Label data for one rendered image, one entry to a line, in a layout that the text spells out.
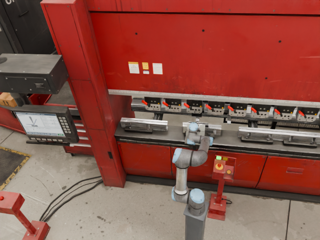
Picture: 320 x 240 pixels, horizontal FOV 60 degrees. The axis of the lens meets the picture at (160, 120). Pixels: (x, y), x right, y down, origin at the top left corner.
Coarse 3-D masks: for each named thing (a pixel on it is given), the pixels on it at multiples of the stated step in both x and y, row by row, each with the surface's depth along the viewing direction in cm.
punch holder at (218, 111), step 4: (208, 100) 254; (208, 104) 257; (212, 104) 256; (216, 104) 255; (220, 104) 254; (224, 104) 254; (216, 108) 258; (220, 108) 257; (208, 112) 263; (212, 112) 262; (216, 112) 262; (220, 112) 261
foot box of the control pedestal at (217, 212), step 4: (212, 196) 320; (216, 196) 319; (224, 196) 319; (212, 200) 316; (224, 200) 315; (212, 204) 312; (224, 204) 312; (208, 208) 321; (212, 208) 309; (216, 208) 309; (220, 208) 309; (224, 208) 308; (208, 212) 317; (212, 212) 315; (216, 212) 312; (220, 212) 310; (224, 212) 308; (208, 216) 314; (212, 216) 314; (216, 216) 314; (220, 216) 313; (224, 216) 313; (224, 220) 310
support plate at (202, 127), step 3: (201, 126) 278; (204, 126) 278; (201, 129) 276; (204, 129) 275; (186, 132) 274; (201, 132) 272; (204, 132) 272; (186, 135) 271; (186, 138) 268; (186, 141) 265; (195, 144) 263; (198, 144) 262
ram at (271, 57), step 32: (96, 32) 224; (128, 32) 220; (160, 32) 215; (192, 32) 210; (224, 32) 206; (256, 32) 202; (288, 32) 198; (128, 64) 241; (192, 64) 230; (224, 64) 225; (256, 64) 220; (288, 64) 215; (160, 96) 260; (224, 96) 248; (256, 96) 242; (288, 96) 236
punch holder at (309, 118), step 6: (300, 108) 244; (306, 108) 241; (312, 108) 240; (318, 108) 239; (300, 114) 247; (306, 114) 246; (312, 114) 245; (300, 120) 251; (306, 120) 250; (312, 120) 249
